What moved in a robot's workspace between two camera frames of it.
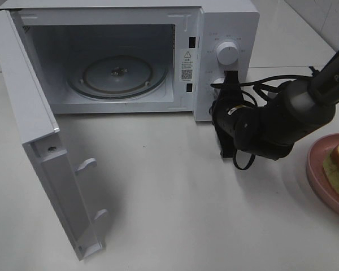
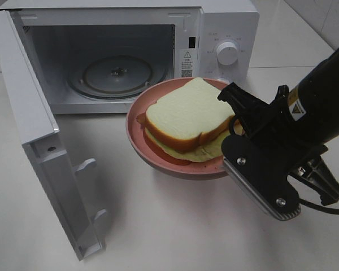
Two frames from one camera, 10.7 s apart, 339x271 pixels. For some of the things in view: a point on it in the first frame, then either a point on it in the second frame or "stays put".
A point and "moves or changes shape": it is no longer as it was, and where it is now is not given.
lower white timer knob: [218, 81] stays put
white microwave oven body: [138, 56] stays put
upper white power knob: [227, 53] stays put
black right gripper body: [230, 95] -> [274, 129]
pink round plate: [317, 178] moves or changes shape
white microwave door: [36, 122] stays put
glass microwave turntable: [117, 77] stays put
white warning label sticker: [186, 65] stays put
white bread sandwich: [337, 166] -> [190, 122]
